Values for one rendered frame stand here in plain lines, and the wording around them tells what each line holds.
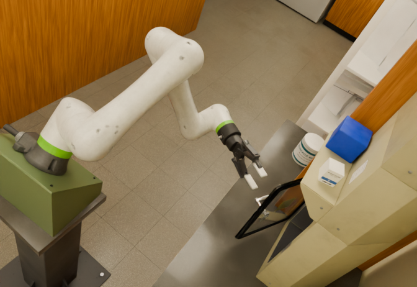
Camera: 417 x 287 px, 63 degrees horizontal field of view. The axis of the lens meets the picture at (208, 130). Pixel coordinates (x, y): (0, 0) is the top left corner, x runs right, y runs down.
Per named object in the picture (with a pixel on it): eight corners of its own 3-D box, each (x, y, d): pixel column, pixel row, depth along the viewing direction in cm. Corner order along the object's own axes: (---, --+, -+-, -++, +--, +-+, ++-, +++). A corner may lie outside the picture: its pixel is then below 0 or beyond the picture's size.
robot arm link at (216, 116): (221, 95, 155) (223, 109, 164) (197, 107, 153) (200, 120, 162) (236, 117, 148) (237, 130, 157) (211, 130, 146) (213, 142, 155)
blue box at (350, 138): (357, 148, 120) (373, 132, 114) (350, 164, 113) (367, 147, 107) (332, 132, 122) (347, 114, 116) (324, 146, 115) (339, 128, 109)
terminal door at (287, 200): (288, 218, 156) (337, 168, 128) (234, 240, 140) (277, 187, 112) (287, 217, 156) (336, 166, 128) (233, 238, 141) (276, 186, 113)
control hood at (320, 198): (343, 164, 127) (360, 148, 120) (316, 223, 105) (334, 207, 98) (317, 146, 130) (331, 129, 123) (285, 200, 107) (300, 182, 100)
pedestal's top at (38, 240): (-19, 200, 129) (-21, 195, 126) (53, 155, 151) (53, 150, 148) (38, 256, 122) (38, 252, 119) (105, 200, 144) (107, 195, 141)
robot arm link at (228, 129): (239, 120, 151) (232, 134, 158) (218, 125, 145) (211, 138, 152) (246, 131, 148) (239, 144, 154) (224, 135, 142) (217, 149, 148)
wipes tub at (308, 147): (315, 158, 196) (329, 142, 186) (308, 171, 187) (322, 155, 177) (296, 145, 199) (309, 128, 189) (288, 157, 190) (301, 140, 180)
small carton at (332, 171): (333, 175, 107) (344, 164, 103) (332, 187, 103) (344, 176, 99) (319, 168, 107) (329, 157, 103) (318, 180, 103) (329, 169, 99)
